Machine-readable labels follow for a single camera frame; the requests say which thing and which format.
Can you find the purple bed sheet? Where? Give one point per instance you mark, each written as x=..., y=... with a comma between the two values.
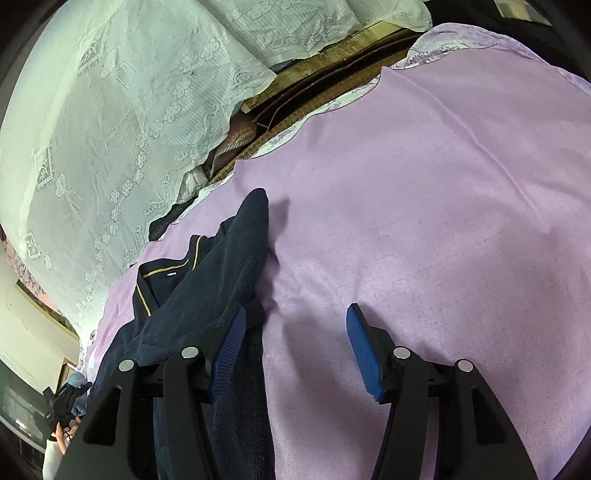
x=415, y=207

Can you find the white pillow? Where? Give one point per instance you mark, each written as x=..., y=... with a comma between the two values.
x=191, y=180

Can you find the white lace cloth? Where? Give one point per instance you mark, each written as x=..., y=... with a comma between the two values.
x=115, y=138

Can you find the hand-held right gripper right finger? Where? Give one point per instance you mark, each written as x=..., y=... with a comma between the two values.
x=364, y=355

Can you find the brown woven mat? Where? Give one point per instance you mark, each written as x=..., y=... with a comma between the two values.
x=288, y=76

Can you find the person's left forearm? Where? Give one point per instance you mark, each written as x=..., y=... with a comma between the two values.
x=54, y=459

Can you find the navy knit sweater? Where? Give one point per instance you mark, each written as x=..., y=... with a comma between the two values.
x=231, y=258

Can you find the person's left hand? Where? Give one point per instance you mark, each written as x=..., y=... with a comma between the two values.
x=69, y=431

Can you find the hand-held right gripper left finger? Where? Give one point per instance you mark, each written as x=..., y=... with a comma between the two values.
x=228, y=351

